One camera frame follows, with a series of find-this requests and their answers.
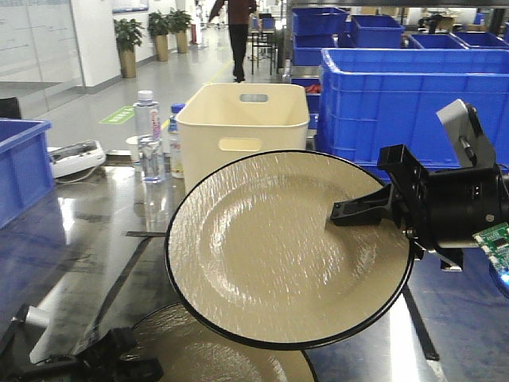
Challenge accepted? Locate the green circuit board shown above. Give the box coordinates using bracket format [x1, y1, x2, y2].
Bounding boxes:
[472, 222, 508, 298]

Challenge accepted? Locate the beige plate black rim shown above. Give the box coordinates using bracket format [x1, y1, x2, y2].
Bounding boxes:
[165, 150, 413, 350]

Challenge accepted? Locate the blue cap bottle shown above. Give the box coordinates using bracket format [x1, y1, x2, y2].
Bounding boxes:
[168, 103, 185, 179]

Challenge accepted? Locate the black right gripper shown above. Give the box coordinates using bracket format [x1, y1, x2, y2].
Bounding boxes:
[329, 165, 508, 251]

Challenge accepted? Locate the paper cup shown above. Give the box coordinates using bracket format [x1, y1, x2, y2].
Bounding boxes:
[126, 136, 140, 166]

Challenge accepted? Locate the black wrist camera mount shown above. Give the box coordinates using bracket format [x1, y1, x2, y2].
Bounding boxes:
[377, 144, 429, 192]

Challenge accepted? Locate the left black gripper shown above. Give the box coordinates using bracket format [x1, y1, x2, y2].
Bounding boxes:
[1, 327, 164, 381]

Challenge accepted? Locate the walking person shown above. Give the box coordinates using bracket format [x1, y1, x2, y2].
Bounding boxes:
[208, 0, 258, 83]

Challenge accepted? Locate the cream plastic bin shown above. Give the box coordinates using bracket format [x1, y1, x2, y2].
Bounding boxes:
[176, 83, 309, 192]

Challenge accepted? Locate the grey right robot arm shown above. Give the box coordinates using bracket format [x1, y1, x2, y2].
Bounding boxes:
[386, 99, 508, 252]

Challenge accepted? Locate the white device on table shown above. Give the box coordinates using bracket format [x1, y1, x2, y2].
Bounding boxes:
[49, 140, 106, 178]

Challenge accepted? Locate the blue crate left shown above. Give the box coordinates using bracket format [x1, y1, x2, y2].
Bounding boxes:
[1, 119, 54, 227]

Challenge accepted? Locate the clear water bottle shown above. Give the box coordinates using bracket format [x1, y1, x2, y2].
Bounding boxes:
[133, 90, 165, 183]

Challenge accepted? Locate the large blue crate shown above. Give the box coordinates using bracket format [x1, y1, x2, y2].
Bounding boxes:
[315, 48, 508, 181]

